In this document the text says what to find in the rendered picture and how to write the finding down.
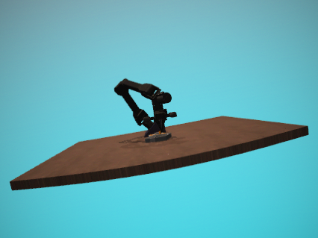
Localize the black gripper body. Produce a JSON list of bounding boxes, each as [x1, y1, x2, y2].
[[143, 104, 177, 123]]

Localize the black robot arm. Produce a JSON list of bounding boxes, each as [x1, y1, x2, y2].
[[114, 78, 172, 130]]

